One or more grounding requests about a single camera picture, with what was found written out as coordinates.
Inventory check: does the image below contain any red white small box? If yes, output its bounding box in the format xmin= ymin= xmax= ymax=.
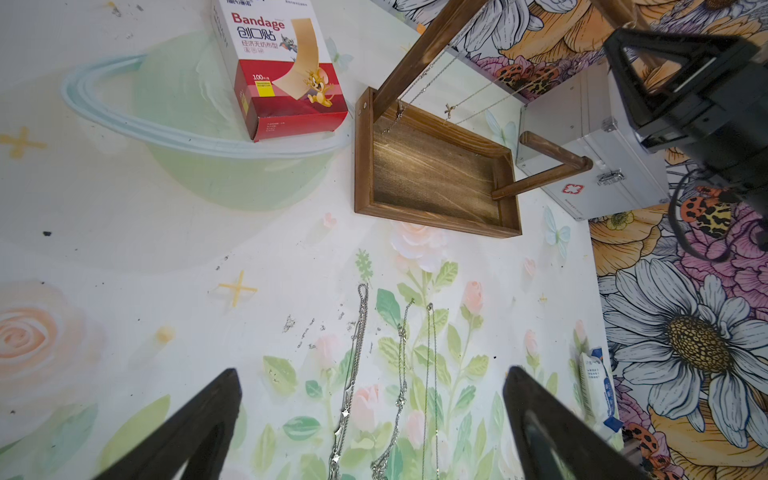
xmin=211 ymin=0 xmax=348 ymax=142

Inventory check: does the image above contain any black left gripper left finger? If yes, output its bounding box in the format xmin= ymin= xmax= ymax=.
xmin=98 ymin=368 xmax=242 ymax=479

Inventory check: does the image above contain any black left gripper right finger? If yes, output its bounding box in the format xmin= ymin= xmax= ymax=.
xmin=503 ymin=366 xmax=647 ymax=480

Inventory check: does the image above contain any silver metal first-aid case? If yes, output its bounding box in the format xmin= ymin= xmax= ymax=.
xmin=520 ymin=60 xmax=669 ymax=220

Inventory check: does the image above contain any wooden jewelry display stand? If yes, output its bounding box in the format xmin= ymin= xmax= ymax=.
xmin=354 ymin=1 xmax=638 ymax=238

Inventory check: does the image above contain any white blue tube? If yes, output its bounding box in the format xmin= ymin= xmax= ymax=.
xmin=579 ymin=348 xmax=623 ymax=440

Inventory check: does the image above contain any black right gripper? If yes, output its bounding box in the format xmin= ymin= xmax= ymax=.
xmin=603 ymin=28 xmax=767 ymax=217

